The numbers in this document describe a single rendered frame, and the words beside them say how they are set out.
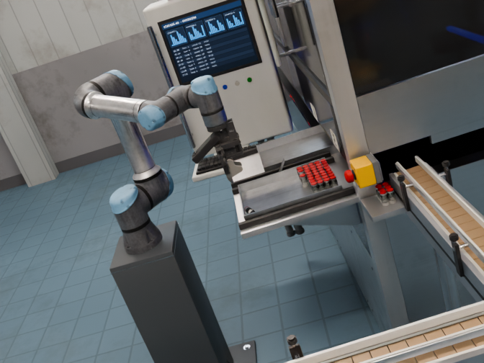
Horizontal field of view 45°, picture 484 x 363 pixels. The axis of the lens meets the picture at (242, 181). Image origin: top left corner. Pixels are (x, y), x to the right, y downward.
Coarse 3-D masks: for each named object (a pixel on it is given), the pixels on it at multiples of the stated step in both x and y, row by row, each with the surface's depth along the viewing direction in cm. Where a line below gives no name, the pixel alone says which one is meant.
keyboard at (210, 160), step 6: (258, 144) 272; (246, 150) 270; (210, 156) 277; (216, 156) 274; (204, 162) 273; (210, 162) 270; (216, 162) 268; (198, 168) 268; (204, 168) 267; (210, 168) 267; (216, 168) 266
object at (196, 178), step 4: (248, 144) 286; (196, 164) 280; (196, 168) 276; (208, 172) 267; (212, 172) 266; (216, 172) 266; (220, 172) 265; (224, 172) 265; (192, 176) 268; (196, 176) 267; (200, 176) 267; (204, 176) 267; (208, 176) 267; (212, 176) 267; (192, 180) 268; (196, 180) 267; (200, 180) 268
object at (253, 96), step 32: (192, 0) 256; (224, 0) 255; (256, 0) 264; (160, 32) 262; (192, 32) 261; (224, 32) 261; (256, 32) 261; (192, 64) 267; (224, 64) 267; (256, 64) 267; (224, 96) 274; (256, 96) 273; (192, 128) 281; (256, 128) 280; (288, 128) 280
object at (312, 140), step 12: (300, 132) 246; (312, 132) 247; (324, 132) 246; (264, 144) 247; (276, 144) 248; (288, 144) 246; (300, 144) 242; (312, 144) 238; (324, 144) 234; (264, 156) 242; (276, 156) 238; (288, 156) 234; (300, 156) 223; (264, 168) 224
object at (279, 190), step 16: (320, 160) 215; (272, 176) 216; (288, 176) 217; (240, 192) 211; (256, 192) 214; (272, 192) 210; (288, 192) 206; (304, 192) 202; (320, 192) 192; (256, 208) 202; (272, 208) 193
